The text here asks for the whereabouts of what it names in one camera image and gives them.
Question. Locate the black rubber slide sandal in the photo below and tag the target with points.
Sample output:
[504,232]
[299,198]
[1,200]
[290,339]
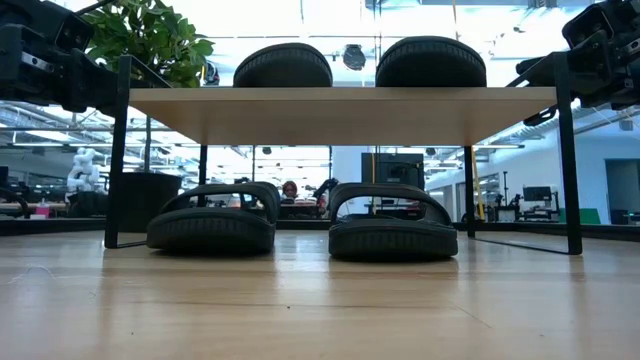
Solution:
[392,240]
[212,232]
[430,62]
[283,67]

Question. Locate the green panel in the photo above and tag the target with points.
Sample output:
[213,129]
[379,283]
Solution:
[591,216]

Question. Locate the black aluminium table frame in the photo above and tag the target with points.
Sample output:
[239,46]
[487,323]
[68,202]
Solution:
[50,226]

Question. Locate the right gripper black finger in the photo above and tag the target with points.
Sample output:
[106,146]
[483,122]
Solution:
[537,67]

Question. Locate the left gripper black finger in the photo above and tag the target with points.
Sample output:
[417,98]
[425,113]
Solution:
[100,87]

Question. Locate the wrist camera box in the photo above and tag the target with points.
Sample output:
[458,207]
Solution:
[74,32]
[587,25]

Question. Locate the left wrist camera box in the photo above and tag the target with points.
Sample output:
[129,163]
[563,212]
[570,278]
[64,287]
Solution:
[74,32]

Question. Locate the person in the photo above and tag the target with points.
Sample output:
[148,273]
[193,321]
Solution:
[289,190]

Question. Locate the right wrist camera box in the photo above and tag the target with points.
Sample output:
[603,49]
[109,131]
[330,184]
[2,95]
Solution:
[587,25]

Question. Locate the black computer monitor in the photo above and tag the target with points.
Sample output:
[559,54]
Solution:
[537,193]

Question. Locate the black display screen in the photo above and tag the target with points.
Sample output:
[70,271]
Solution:
[395,170]

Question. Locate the green leafy plant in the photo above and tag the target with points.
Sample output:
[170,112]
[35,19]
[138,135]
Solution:
[160,35]

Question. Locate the wooden shelf with black frame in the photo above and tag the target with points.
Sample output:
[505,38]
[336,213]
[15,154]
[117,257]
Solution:
[340,117]

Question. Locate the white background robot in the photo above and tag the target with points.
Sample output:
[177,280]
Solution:
[82,170]

